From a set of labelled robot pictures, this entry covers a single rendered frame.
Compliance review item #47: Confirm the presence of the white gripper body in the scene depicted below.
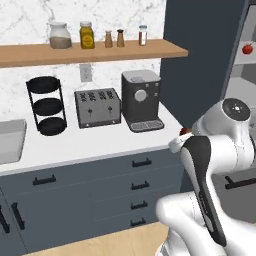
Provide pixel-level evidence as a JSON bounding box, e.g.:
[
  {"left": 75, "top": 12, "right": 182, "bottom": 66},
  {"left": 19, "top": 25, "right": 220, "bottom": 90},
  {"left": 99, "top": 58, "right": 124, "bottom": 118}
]
[{"left": 168, "top": 132, "right": 195, "bottom": 155}]

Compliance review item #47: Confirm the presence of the red tomato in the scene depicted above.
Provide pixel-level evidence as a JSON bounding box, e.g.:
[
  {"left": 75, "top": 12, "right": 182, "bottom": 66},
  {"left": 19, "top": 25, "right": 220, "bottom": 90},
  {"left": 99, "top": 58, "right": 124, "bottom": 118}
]
[{"left": 241, "top": 42, "right": 254, "bottom": 56}]

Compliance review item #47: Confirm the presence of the dark grey coffee machine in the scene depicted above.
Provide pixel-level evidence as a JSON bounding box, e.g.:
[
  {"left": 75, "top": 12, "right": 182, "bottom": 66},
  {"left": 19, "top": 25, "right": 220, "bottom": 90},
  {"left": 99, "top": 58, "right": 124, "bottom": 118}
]
[{"left": 120, "top": 69, "right": 165, "bottom": 134}]

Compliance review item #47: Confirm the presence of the dark grey tall fridge panel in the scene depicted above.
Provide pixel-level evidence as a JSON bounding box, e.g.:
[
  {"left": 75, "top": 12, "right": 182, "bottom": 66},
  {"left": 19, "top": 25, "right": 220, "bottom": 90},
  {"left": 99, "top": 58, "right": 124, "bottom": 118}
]
[{"left": 159, "top": 0, "right": 251, "bottom": 129}]

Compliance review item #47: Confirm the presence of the grey four-slot toaster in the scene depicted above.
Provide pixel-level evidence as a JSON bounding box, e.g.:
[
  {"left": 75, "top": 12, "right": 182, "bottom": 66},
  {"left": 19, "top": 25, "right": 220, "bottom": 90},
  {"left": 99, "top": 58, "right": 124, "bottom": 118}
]
[{"left": 73, "top": 87, "right": 122, "bottom": 130}]

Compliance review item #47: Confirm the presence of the grey fridge drawer front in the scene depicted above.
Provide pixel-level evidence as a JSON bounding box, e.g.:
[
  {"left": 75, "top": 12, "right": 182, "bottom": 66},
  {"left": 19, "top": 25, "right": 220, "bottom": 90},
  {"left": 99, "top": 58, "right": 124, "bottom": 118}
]
[{"left": 212, "top": 168, "right": 256, "bottom": 225}]

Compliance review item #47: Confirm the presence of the open fridge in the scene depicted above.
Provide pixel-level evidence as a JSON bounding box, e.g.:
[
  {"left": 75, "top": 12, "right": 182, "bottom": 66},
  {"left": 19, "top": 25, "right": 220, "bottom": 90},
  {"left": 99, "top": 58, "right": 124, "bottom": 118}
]
[{"left": 221, "top": 0, "right": 256, "bottom": 116}]

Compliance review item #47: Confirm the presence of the wide grey drawer front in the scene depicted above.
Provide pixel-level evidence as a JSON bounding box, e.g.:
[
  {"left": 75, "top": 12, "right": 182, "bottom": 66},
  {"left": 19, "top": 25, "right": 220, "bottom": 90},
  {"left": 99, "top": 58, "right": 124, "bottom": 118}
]
[{"left": 0, "top": 165, "right": 91, "bottom": 201}]

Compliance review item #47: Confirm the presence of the red and white spice bottle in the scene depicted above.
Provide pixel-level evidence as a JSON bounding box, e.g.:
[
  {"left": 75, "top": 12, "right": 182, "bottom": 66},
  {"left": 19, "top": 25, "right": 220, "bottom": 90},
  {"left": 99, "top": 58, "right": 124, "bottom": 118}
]
[{"left": 138, "top": 24, "right": 148, "bottom": 47}]

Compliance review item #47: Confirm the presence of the brown shaker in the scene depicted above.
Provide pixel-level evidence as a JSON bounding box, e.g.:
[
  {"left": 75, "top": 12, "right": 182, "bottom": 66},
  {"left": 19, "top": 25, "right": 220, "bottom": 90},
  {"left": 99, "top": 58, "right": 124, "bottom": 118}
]
[
  {"left": 104, "top": 30, "right": 114, "bottom": 49},
  {"left": 116, "top": 28, "right": 126, "bottom": 48}
]

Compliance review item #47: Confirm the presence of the black three-tier stand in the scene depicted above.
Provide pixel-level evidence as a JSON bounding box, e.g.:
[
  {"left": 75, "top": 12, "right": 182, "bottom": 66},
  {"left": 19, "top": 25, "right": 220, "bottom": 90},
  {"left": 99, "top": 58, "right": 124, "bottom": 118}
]
[{"left": 25, "top": 75, "right": 68, "bottom": 137}]

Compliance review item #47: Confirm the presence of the yellow jar with lid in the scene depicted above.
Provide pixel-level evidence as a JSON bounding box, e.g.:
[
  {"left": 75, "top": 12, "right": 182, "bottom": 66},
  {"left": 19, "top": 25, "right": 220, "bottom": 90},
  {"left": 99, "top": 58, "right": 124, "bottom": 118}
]
[{"left": 79, "top": 21, "right": 96, "bottom": 50}]

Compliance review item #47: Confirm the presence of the grey cupboard door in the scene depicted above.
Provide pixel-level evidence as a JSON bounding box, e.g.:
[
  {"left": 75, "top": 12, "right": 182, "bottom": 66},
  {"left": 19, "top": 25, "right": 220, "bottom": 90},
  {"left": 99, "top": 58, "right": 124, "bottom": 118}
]
[{"left": 4, "top": 188, "right": 92, "bottom": 255}]

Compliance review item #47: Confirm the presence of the glass jar with brown contents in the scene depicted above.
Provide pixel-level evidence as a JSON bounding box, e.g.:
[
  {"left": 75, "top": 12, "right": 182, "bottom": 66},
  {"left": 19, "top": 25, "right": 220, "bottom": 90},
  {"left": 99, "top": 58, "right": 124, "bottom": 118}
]
[{"left": 48, "top": 21, "right": 73, "bottom": 50}]

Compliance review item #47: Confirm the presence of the grey sink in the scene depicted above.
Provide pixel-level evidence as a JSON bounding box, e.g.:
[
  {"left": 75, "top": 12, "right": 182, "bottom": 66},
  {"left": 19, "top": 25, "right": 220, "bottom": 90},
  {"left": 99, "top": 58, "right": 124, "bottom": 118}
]
[{"left": 0, "top": 119, "right": 28, "bottom": 166}]

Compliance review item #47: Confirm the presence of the black fridge drawer handle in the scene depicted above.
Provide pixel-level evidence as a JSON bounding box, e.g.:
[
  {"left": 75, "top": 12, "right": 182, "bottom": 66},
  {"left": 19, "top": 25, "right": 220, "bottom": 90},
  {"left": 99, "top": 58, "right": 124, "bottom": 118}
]
[{"left": 224, "top": 175, "right": 256, "bottom": 190}]

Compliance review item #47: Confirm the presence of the white wall outlet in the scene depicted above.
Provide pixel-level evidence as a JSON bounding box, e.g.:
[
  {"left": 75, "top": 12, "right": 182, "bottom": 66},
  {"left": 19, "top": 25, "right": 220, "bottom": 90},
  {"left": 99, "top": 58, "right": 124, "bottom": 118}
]
[{"left": 79, "top": 63, "right": 93, "bottom": 83}]

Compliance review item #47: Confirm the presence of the wooden wall shelf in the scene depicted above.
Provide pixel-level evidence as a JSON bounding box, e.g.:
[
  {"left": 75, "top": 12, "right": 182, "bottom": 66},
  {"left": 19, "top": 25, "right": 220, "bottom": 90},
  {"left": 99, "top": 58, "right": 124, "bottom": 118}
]
[{"left": 0, "top": 38, "right": 189, "bottom": 69}]

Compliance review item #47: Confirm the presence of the black cupboard door handle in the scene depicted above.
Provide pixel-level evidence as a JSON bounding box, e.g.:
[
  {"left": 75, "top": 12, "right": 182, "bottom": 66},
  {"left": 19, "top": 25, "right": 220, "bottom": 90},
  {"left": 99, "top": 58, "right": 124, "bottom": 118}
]
[
  {"left": 0, "top": 204, "right": 11, "bottom": 234},
  {"left": 10, "top": 201, "right": 26, "bottom": 232}
]

